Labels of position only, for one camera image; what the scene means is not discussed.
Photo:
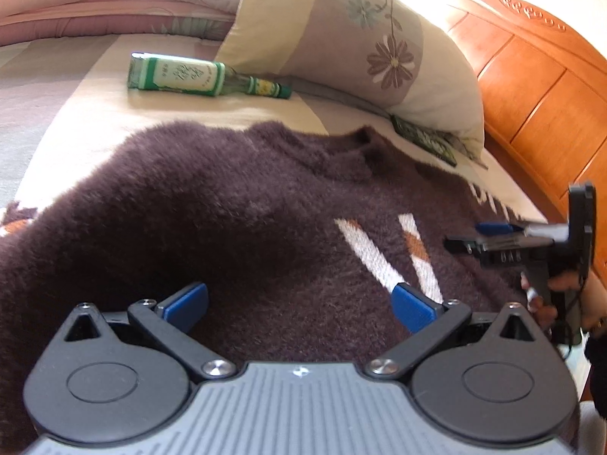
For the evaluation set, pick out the dark green patterned packet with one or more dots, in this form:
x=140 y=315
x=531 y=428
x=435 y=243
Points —
x=425 y=139

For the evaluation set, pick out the striped pastel bed sheet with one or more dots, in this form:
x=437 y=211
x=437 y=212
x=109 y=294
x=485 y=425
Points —
x=81 y=84

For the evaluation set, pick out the person right hand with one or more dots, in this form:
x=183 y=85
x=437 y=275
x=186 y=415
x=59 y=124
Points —
x=592 y=302

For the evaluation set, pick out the orange wooden headboard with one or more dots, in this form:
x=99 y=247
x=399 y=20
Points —
x=544 y=95

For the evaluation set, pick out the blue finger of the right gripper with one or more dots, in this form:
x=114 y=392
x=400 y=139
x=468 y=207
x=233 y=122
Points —
x=457 y=245
x=496 y=229

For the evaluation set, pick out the dark brown fuzzy sweater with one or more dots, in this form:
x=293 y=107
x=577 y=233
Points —
x=298 y=238

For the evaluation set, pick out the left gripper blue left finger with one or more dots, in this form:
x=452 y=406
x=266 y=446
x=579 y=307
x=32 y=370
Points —
x=165 y=326

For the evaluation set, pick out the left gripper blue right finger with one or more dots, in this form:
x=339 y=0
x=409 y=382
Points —
x=430 y=324

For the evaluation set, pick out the floral cream pillow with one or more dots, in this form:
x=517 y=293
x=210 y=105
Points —
x=379 y=51

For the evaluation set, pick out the green glass bottle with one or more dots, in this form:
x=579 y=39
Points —
x=154 y=72

